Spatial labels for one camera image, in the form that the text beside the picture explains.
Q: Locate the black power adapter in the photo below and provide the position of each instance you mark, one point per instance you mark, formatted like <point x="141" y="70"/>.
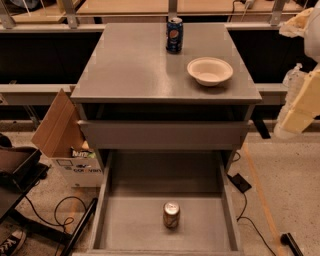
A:
<point x="240" y="183"/>

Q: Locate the snack bag in box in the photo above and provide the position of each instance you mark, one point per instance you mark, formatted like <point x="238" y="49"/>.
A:
<point x="83" y="154"/>

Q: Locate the closed grey top drawer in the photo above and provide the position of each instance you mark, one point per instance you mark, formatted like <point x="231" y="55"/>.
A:
<point x="164" y="135"/>

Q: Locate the black bar on floor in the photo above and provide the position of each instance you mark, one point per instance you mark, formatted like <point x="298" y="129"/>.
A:
<point x="288" y="240"/>

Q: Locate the open grey middle drawer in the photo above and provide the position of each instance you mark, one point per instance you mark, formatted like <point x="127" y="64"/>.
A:
<point x="157" y="203"/>

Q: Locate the grey drawer cabinet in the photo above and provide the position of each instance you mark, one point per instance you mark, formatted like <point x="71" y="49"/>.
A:
<point x="131" y="77"/>

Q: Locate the orange soda can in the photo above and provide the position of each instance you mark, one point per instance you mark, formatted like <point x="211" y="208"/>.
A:
<point x="171" y="214"/>

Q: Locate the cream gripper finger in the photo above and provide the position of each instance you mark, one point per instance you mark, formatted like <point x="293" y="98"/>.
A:
<point x="296" y="25"/>
<point x="306" y="105"/>

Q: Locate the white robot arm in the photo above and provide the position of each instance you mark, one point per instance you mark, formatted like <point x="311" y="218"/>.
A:
<point x="312" y="38"/>

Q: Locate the clear sanitizer bottle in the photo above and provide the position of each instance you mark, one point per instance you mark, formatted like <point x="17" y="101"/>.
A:
<point x="293" y="81"/>

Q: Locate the white paper bowl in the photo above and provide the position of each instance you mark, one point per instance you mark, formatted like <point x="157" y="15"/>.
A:
<point x="209" y="71"/>

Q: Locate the blue Pepsi can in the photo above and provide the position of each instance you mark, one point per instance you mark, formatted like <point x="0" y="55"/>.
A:
<point x="174" y="35"/>

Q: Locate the open cardboard box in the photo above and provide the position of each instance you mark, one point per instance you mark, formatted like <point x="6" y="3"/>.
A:
<point x="56" y="136"/>

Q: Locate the black and white sneaker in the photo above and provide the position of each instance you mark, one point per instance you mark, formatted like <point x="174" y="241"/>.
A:
<point x="13" y="243"/>

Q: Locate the black cart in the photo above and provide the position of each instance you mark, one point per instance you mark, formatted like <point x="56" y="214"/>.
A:
<point x="20" y="170"/>

